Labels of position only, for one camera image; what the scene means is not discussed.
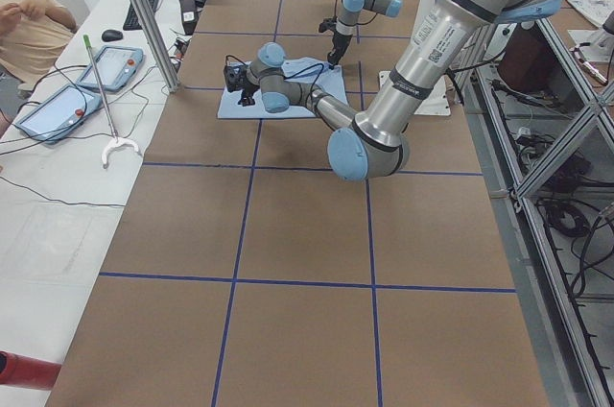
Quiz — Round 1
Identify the black power adapter white label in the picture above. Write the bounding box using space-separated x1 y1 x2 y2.
179 0 199 36

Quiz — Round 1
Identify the light blue t-shirt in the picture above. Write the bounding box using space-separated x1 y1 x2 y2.
217 58 348 119

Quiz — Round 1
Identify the far blue teach pendant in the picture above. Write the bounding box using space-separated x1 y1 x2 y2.
94 45 144 93

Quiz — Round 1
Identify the aluminium frame truss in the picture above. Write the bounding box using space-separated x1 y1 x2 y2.
456 9 613 406

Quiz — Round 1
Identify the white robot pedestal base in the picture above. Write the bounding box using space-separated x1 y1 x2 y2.
378 8 452 117

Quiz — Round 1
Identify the aluminium frame post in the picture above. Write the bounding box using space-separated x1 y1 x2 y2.
130 0 179 93

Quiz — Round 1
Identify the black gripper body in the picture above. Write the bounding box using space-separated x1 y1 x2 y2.
328 32 352 60
239 71 260 101

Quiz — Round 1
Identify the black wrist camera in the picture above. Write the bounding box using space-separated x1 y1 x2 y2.
224 64 248 92
318 16 337 34

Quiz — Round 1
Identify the person in beige shirt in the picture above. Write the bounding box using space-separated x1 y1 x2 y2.
1 0 78 85

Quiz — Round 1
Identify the black computer mouse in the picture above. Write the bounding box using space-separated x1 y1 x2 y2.
101 29 124 42

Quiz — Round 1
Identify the white reacher stick green handle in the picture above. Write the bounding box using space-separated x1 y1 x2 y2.
83 35 141 169

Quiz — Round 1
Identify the black keyboard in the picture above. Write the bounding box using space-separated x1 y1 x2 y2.
122 0 163 32

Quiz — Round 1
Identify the near blue teach pendant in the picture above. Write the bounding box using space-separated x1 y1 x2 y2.
15 85 102 143

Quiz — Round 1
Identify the red object at edge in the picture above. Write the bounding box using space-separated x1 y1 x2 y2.
1 351 61 391

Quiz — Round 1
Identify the blue teach pendant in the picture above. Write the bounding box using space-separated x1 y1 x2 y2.
15 85 102 143
94 45 144 93

